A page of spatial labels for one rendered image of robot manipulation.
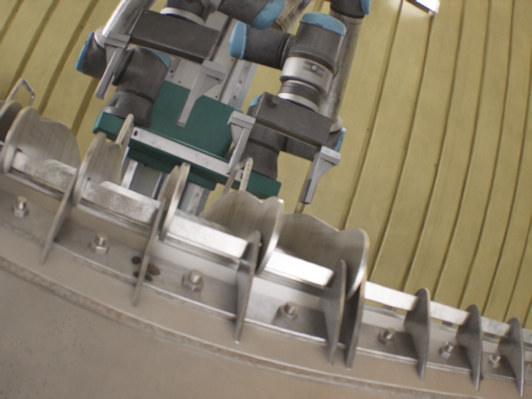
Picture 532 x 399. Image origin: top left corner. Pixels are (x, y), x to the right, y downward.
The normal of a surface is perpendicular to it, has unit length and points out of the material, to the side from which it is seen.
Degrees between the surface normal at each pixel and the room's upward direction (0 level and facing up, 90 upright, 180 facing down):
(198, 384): 37
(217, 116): 90
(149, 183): 90
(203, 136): 90
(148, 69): 90
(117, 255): 29
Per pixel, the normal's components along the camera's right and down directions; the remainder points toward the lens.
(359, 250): -0.92, -0.34
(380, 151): 0.19, -0.04
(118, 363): 0.38, -0.75
